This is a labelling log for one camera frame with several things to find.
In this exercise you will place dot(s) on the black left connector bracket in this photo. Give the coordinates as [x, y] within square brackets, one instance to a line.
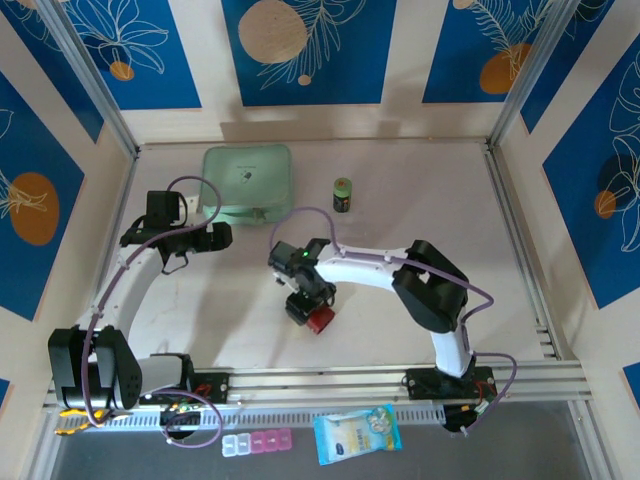
[180, 422]

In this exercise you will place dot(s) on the aluminium frame post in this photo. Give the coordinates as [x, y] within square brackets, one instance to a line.
[88, 75]
[548, 75]

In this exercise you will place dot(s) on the black right connector bracket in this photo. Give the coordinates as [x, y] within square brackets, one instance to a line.
[455, 420]

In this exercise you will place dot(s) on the white and pink pill organizer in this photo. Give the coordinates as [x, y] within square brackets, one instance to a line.
[257, 441]

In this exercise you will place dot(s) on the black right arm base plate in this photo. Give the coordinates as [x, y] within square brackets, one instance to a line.
[420, 382]

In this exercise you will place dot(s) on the dark bottle with green lid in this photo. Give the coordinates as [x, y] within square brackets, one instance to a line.
[341, 197]

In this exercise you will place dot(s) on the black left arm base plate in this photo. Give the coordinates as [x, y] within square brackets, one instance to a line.
[215, 387]

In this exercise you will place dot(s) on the aluminium mounting rail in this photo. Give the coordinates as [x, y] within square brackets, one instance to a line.
[320, 382]

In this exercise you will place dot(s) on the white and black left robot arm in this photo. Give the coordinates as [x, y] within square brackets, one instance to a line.
[132, 295]

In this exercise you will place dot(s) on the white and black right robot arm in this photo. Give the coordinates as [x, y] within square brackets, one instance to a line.
[365, 272]

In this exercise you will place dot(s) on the blue wet wipes packet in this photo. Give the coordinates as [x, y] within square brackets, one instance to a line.
[357, 435]

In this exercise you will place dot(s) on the black connector bracket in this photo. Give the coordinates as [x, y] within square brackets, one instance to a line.
[455, 420]
[180, 422]

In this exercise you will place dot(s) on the grey metal shelf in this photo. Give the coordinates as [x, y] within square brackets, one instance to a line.
[150, 465]

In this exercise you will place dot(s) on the mint green zip pouch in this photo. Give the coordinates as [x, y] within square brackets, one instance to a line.
[245, 185]

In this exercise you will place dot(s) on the aluminium table side rail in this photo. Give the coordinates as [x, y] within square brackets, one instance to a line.
[125, 192]
[518, 225]

